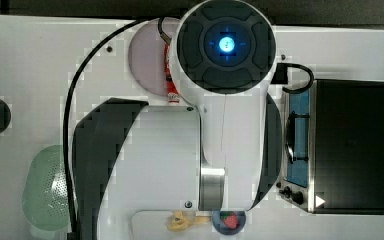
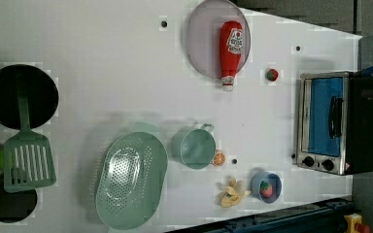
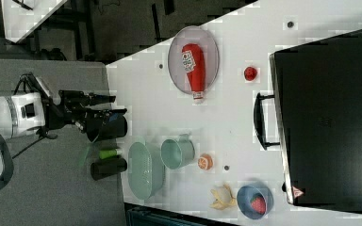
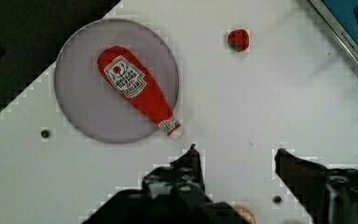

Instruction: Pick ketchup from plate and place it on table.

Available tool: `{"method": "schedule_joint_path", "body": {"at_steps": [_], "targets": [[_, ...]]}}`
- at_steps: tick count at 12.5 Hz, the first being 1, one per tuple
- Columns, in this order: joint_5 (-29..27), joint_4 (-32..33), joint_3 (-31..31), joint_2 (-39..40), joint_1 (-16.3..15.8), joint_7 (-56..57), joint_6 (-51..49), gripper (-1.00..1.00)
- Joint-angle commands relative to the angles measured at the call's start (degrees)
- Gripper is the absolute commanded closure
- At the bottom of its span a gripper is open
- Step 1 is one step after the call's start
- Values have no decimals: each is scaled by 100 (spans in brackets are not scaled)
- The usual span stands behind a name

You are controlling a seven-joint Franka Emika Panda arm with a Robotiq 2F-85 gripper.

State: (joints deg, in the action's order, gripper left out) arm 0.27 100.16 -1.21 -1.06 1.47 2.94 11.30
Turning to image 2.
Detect red plush ketchup bottle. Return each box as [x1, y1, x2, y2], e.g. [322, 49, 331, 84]
[220, 20, 244, 91]

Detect grey round plate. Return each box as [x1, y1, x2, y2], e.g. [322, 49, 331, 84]
[186, 0, 251, 79]

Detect orange slice toy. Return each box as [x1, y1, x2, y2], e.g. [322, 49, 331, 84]
[212, 150, 225, 166]

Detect green oval colander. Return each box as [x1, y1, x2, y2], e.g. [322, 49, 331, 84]
[95, 132, 168, 230]

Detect peeled banana toy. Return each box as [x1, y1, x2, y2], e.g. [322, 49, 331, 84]
[220, 179, 252, 208]

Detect small red strawberry toy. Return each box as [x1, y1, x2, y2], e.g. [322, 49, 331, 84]
[266, 69, 279, 82]

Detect small blue bowl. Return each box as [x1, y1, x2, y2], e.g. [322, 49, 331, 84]
[251, 172, 282, 204]

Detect strawberry toy in bowl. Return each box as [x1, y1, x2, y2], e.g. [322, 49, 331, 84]
[260, 182, 273, 198]

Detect black toaster oven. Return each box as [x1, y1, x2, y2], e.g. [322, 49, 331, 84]
[296, 72, 373, 176]

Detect green slotted spatula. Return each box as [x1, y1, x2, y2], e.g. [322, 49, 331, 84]
[4, 94, 56, 193]

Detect black frying pan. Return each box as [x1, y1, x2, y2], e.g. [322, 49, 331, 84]
[0, 64, 59, 129]

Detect yellow red clamp tool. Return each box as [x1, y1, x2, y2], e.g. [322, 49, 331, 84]
[344, 214, 371, 233]

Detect black round pot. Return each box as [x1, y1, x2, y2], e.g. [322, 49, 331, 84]
[0, 183, 38, 223]

